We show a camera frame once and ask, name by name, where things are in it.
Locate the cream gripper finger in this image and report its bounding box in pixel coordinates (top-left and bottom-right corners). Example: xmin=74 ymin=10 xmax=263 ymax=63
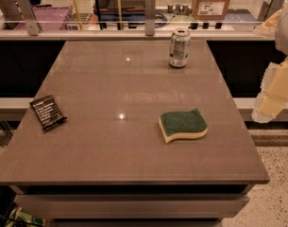
xmin=251 ymin=60 xmax=288 ymax=123
xmin=253 ymin=10 xmax=281 ymax=39

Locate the right metal rail bracket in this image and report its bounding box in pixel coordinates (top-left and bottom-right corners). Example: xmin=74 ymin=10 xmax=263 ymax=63
xmin=257 ymin=0 xmax=288 ymax=23

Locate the green and yellow sponge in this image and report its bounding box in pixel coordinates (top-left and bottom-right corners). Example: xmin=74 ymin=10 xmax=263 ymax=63
xmin=159 ymin=108 xmax=208 ymax=144

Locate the middle metal rail bracket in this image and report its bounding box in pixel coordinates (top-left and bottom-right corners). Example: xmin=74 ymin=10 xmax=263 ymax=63
xmin=144 ymin=0 xmax=156 ymax=36

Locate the purple plastic crate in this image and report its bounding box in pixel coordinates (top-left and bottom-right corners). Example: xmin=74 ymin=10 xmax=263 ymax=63
xmin=27 ymin=6 xmax=73 ymax=30

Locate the cardboard box with label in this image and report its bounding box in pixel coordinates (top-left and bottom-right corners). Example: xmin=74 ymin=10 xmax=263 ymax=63
xmin=192 ymin=0 xmax=230 ymax=20

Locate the orange and blue cart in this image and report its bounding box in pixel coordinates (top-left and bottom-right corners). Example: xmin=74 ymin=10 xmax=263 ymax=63
xmin=93 ymin=0 xmax=157 ymax=30

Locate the yellow pole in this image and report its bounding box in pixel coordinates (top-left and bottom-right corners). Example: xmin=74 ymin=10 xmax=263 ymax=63
xmin=72 ymin=0 xmax=83 ymax=30

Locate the left metal rail bracket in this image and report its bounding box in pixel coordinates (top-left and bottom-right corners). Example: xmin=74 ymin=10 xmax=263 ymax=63
xmin=16 ymin=0 xmax=42 ymax=36

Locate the silver 7up soda can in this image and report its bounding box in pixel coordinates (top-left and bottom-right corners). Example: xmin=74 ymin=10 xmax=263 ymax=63
xmin=169 ymin=28 xmax=191 ymax=68

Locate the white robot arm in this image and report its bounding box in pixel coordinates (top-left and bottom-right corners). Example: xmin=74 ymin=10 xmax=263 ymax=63
xmin=251 ymin=0 xmax=288 ymax=123

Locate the metal rail bracket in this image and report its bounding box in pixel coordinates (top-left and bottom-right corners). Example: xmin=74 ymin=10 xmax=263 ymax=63
xmin=144 ymin=0 xmax=156 ymax=36
xmin=257 ymin=0 xmax=288 ymax=23
xmin=16 ymin=0 xmax=42 ymax=36

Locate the black rxbar chocolate wrapper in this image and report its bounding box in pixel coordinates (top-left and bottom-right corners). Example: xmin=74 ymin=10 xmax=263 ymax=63
xmin=30 ymin=96 xmax=67 ymax=131

